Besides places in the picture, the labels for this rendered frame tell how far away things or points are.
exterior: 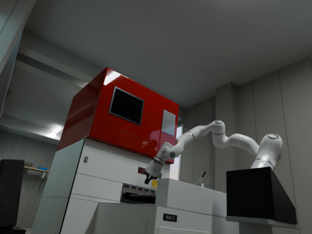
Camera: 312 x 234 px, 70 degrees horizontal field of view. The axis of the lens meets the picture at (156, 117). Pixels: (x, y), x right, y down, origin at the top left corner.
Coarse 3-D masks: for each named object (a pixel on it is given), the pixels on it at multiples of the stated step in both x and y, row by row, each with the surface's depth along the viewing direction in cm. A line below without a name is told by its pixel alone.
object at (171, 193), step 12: (168, 180) 115; (156, 192) 118; (168, 192) 112; (180, 192) 117; (192, 192) 123; (204, 192) 129; (216, 192) 135; (156, 204) 115; (168, 204) 110; (180, 204) 115; (192, 204) 120; (204, 204) 126; (216, 204) 133
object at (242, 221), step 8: (232, 216) 113; (240, 224) 117; (248, 224) 113; (256, 224) 111; (264, 224) 109; (272, 224) 100; (280, 224) 104; (288, 224) 108; (240, 232) 115; (248, 232) 111; (256, 232) 110; (264, 232) 109; (272, 232) 113
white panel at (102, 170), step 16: (96, 144) 161; (80, 160) 151; (96, 160) 158; (112, 160) 166; (128, 160) 175; (144, 160) 184; (80, 176) 148; (96, 176) 155; (112, 176) 163; (128, 176) 171; (144, 176) 180; (80, 192) 146; (96, 192) 152; (112, 192) 160
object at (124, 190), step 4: (124, 188) 165; (124, 192) 164; (128, 192) 167; (132, 192) 168; (136, 192) 171; (140, 192) 173; (144, 192) 175; (124, 196) 164; (120, 200) 162; (124, 200) 163; (128, 200) 165; (132, 200) 167
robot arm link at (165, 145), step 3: (162, 144) 167; (165, 144) 165; (168, 144) 164; (162, 147) 165; (165, 147) 163; (168, 147) 164; (171, 147) 165; (159, 150) 165; (162, 150) 162; (159, 153) 163; (162, 153) 161; (159, 156) 162; (162, 156) 162; (162, 159) 161; (165, 159) 163
